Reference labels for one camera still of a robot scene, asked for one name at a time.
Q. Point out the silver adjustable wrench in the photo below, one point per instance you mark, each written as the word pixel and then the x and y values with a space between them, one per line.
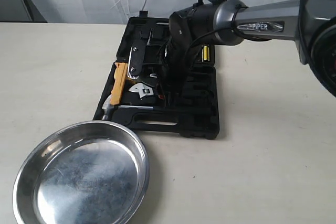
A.
pixel 143 90

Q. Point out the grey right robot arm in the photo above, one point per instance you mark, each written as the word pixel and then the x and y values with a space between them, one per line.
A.
pixel 308 23

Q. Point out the black plastic tool case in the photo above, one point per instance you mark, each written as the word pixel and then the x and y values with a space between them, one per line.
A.
pixel 191 112

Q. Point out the round stainless steel tray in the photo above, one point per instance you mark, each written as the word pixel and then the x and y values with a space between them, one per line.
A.
pixel 88 172

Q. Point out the steel claw hammer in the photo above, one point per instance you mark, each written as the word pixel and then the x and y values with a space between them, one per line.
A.
pixel 109 109

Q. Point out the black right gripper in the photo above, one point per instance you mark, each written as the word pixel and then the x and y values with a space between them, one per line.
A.
pixel 190 28

